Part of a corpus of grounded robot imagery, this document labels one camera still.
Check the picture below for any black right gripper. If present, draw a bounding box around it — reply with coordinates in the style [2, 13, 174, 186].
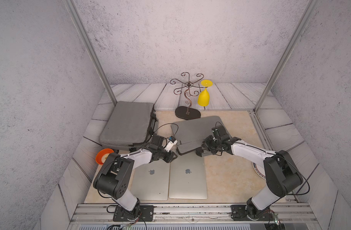
[200, 135, 221, 155]

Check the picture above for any grey laptop sleeve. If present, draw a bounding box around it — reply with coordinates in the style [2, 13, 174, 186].
[171, 116, 224, 157]
[99, 101, 158, 150]

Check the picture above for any silver apple laptop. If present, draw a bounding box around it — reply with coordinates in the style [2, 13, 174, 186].
[168, 152, 208, 200]
[130, 160, 170, 201]

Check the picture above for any grey laptop bag with strap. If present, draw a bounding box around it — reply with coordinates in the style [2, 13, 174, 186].
[107, 110, 158, 152]

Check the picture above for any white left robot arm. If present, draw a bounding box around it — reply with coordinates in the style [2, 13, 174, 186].
[93, 144, 178, 215]

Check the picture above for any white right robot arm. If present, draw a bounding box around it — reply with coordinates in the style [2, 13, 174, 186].
[201, 135, 304, 217]

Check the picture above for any patterned plate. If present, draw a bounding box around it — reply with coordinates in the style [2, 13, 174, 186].
[253, 163, 266, 180]

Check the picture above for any yellow plastic goblet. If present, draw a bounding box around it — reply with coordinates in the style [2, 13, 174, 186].
[198, 80, 213, 107]

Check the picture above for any orange bowl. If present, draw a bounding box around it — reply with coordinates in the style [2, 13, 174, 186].
[95, 149, 114, 165]

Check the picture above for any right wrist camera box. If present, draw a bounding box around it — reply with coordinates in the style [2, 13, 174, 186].
[212, 125, 230, 141]

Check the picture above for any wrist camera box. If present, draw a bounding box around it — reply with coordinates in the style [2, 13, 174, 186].
[150, 134, 177, 152]
[212, 125, 230, 141]

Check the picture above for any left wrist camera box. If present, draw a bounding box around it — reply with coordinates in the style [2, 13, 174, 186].
[150, 134, 177, 152]

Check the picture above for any brown wire cup stand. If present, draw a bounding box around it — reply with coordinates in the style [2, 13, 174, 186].
[170, 72, 204, 120]

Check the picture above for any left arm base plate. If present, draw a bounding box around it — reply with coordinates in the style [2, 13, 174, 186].
[113, 205, 154, 222]

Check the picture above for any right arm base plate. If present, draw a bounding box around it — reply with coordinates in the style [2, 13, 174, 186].
[231, 205, 274, 221]

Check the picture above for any aluminium front rail frame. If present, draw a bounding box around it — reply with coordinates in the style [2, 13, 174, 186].
[67, 183, 323, 230]

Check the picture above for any right aluminium corner post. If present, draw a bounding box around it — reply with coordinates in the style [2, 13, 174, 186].
[253, 0, 320, 114]

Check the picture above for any aluminium corner post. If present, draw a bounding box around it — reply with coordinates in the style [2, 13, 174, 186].
[253, 0, 320, 114]
[63, 0, 118, 107]

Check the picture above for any left aluminium corner post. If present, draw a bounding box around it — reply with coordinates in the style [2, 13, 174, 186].
[63, 0, 118, 107]

